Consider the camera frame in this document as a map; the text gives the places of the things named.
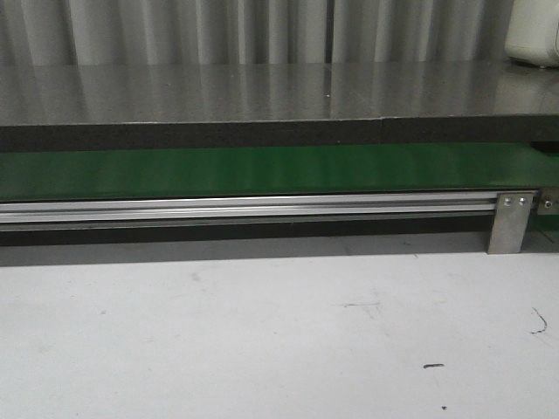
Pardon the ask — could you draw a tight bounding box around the grey stone counter slab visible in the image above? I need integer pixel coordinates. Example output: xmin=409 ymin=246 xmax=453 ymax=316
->
xmin=1 ymin=61 xmax=558 ymax=152

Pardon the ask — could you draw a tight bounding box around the green conveyor belt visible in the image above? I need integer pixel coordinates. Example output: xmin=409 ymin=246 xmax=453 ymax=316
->
xmin=1 ymin=143 xmax=558 ymax=202

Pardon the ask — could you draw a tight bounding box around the steel roller end plate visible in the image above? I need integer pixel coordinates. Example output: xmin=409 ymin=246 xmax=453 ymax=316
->
xmin=537 ymin=187 xmax=559 ymax=216

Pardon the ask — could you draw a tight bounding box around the grey pleated curtain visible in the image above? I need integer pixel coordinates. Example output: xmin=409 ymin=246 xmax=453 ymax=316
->
xmin=1 ymin=1 xmax=513 ymax=66

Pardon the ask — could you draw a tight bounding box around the white appliance on counter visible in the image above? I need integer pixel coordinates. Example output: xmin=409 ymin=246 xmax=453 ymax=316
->
xmin=505 ymin=0 xmax=558 ymax=67

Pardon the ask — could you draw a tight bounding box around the aluminium conveyor side rail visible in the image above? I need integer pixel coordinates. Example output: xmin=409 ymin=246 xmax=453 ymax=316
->
xmin=1 ymin=191 xmax=498 ymax=224

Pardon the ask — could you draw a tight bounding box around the steel conveyor support bracket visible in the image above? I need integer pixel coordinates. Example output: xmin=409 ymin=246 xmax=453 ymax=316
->
xmin=487 ymin=191 xmax=535 ymax=255

